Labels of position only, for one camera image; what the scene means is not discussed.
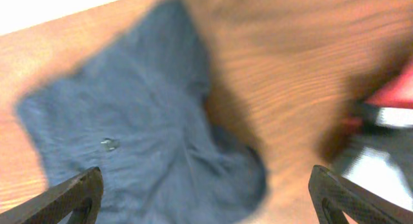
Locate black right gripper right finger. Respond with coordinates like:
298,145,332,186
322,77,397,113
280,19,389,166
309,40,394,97
308,165,412,224

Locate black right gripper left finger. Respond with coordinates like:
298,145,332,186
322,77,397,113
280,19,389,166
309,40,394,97
1,167,104,224

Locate dark blue shorts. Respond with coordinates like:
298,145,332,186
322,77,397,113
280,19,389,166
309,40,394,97
16,0,266,224

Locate red black clothes pile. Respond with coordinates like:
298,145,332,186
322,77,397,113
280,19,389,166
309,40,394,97
328,59,413,212

